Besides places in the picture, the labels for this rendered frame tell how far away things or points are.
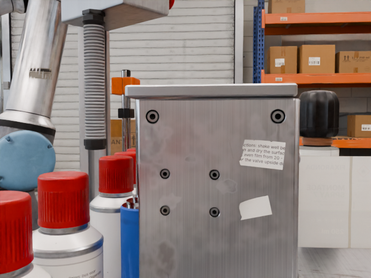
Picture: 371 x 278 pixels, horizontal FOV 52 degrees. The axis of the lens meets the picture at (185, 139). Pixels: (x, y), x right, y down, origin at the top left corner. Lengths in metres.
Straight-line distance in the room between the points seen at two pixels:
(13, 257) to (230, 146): 0.13
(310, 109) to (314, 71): 3.74
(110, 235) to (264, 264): 0.16
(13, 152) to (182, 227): 0.56
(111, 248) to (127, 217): 0.10
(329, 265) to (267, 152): 0.48
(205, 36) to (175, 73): 0.61
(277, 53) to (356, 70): 0.88
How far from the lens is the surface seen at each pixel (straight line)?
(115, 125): 1.34
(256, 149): 0.24
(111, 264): 0.38
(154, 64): 5.12
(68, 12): 0.70
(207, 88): 0.24
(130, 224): 0.28
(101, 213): 0.37
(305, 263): 0.71
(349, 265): 0.72
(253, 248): 0.26
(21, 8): 1.00
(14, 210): 0.20
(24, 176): 0.78
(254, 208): 0.25
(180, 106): 0.24
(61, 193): 0.26
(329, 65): 4.58
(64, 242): 0.26
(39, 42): 0.83
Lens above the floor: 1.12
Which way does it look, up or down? 3 degrees down
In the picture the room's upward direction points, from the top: straight up
